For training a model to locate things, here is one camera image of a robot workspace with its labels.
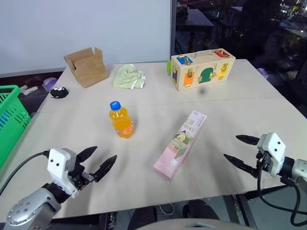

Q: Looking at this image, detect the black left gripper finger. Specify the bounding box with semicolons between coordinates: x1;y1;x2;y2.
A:
76;146;98;165
93;154;118;183

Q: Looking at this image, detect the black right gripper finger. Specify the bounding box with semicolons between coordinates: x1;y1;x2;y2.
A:
223;154;259;179
236;135;260;146

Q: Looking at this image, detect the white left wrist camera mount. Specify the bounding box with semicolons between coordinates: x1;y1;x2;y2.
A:
47;148;79;198

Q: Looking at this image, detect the light green towel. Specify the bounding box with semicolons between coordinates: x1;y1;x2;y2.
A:
112;64;147;90

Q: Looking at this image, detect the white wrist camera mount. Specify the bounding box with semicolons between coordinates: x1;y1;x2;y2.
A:
257;132;286;178
47;148;79;198

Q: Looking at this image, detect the wooden latch lock box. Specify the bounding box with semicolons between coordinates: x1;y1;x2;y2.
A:
166;49;236;92

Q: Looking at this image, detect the orange soda bottle blue cap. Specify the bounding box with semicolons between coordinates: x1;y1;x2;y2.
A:
109;101;135;139

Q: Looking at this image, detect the white power strip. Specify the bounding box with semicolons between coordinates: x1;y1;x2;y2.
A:
19;84;39;95

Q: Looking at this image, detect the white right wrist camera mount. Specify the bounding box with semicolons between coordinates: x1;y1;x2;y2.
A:
257;132;286;178

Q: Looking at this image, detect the black plush toy with eyes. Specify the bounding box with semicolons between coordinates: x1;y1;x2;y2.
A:
49;86;69;99

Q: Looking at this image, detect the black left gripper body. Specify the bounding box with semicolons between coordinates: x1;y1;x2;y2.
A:
68;162;95;191

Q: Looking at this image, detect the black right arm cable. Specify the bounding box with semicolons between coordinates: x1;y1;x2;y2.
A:
256;158;302;227

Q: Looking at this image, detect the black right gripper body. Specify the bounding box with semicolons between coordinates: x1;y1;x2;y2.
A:
255;149;273;172

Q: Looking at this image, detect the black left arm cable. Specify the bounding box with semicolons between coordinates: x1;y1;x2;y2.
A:
0;150;49;196

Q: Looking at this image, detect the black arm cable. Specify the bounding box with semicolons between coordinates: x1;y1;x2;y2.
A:
0;150;49;196
256;158;302;227

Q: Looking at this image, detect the white whiteboard panel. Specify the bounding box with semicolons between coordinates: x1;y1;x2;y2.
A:
0;0;177;77

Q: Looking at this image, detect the pink long carton box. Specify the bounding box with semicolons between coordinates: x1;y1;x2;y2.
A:
153;110;208;184

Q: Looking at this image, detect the open brown cardboard box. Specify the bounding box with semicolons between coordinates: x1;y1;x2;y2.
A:
63;46;110;89

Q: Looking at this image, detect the green plastic basket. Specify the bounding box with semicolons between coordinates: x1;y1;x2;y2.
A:
0;85;32;168

